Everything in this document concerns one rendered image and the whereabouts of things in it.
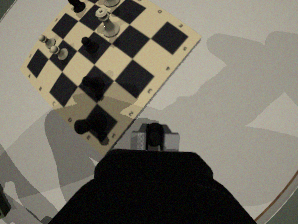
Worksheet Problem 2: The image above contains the black and cream chessboard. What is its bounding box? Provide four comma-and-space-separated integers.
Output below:
20, 0, 202, 156

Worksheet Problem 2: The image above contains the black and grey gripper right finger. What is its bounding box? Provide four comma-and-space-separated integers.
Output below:
159, 124, 180, 152

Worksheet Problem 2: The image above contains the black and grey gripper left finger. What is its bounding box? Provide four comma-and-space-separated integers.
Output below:
131, 123, 149, 150

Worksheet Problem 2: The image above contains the white pawn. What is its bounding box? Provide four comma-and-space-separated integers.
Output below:
50, 45, 69, 60
38, 35, 56, 49

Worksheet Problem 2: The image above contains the white chess king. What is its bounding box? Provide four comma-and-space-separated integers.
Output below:
104, 0, 120, 7

